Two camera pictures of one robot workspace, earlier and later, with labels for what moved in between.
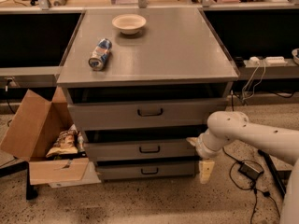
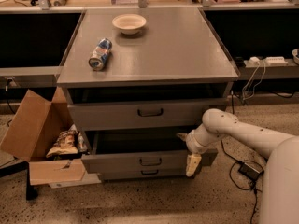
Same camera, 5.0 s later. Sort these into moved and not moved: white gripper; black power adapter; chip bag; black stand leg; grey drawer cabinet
Moved: white gripper
Not moved: black stand leg; black power adapter; chip bag; grey drawer cabinet
